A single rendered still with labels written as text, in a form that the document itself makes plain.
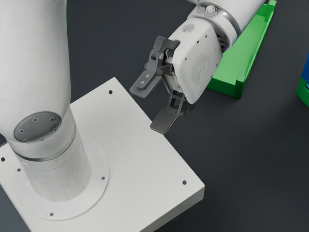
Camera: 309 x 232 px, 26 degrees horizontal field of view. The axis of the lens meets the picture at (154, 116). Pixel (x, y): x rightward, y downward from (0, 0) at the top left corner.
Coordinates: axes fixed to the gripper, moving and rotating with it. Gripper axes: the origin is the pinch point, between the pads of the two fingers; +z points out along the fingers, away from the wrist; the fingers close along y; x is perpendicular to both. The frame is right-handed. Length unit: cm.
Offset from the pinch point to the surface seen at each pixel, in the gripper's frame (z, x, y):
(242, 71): -51, 32, 66
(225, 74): -48, 35, 64
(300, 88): -53, 15, 68
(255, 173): -26, 13, 69
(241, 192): -20, 13, 68
